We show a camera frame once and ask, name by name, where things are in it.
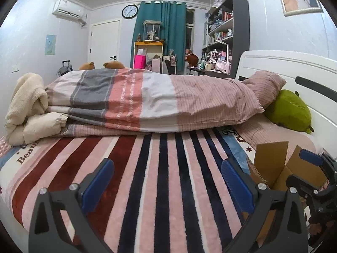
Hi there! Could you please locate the teal curtain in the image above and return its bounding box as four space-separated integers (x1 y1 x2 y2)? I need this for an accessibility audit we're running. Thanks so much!
131 1 187 74

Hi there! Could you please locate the glass display case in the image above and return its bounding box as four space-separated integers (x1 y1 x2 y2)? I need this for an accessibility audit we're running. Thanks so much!
143 20 162 42

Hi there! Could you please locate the black suitcase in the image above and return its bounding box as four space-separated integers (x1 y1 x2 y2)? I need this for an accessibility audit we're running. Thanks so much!
56 60 73 77

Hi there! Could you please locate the folded patchwork duvet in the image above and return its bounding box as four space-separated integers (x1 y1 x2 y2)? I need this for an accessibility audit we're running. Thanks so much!
46 69 264 136

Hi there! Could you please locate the striped plush blanket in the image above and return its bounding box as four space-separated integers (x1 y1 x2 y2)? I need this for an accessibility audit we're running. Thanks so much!
1 127 255 252

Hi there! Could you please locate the green plush toy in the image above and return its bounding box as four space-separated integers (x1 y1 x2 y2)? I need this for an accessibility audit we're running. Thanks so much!
265 89 314 134

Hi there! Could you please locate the cream fleece blanket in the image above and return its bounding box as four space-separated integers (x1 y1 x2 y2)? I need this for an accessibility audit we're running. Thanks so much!
5 73 67 146

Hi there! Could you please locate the white bed headboard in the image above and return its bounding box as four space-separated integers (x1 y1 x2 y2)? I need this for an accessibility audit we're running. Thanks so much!
236 50 336 158

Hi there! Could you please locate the pink gift bag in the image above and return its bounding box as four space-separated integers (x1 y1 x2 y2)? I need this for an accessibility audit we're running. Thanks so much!
134 54 146 69

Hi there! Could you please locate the wall poster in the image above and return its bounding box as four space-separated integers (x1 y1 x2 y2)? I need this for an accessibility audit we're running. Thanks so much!
45 34 56 55

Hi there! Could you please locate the framed wall photo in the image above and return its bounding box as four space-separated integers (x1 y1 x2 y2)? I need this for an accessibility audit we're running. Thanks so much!
281 0 323 17

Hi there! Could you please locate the pink striped pillow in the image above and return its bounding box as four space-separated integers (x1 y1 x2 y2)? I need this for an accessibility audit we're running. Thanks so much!
242 71 286 109

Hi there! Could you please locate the round wall clock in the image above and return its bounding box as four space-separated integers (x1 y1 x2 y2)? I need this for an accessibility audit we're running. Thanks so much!
122 5 139 19

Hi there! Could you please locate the brown teddy bear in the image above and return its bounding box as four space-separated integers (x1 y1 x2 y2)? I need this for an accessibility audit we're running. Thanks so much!
103 61 125 69
78 62 95 70

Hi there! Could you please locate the white air conditioner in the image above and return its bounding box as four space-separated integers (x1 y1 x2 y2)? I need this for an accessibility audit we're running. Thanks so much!
52 0 87 27

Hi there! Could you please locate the white door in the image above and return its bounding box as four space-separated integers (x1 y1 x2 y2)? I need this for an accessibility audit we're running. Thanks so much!
88 19 121 69

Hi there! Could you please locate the dark bookshelf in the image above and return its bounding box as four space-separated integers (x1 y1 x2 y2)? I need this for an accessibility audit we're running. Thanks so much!
202 0 250 78

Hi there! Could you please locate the brown cardboard box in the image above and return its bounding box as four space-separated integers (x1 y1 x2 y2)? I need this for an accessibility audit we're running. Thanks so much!
247 140 330 243

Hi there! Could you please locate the yellow white cabinet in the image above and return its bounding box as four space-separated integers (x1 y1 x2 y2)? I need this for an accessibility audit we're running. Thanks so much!
132 41 164 68

